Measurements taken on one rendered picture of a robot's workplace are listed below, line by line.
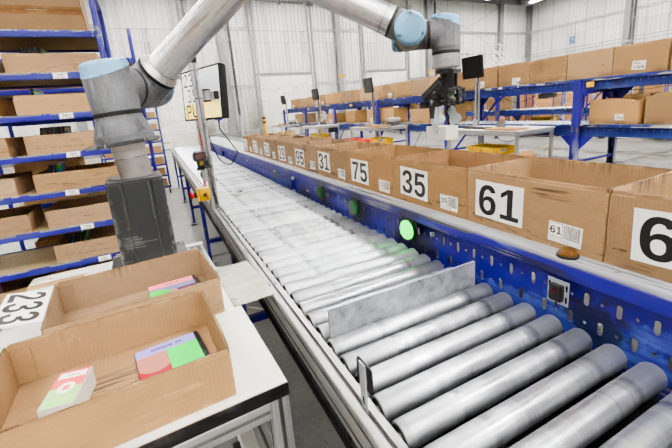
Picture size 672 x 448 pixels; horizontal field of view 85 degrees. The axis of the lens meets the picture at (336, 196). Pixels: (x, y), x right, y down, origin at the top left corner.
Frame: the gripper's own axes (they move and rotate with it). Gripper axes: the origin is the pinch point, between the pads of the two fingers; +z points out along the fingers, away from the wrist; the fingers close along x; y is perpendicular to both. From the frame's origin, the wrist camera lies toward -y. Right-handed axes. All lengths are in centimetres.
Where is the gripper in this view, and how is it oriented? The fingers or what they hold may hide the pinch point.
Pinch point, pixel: (442, 129)
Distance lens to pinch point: 136.3
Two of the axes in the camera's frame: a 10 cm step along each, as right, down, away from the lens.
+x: 8.9, -1.7, 4.2
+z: 0.7, 9.7, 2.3
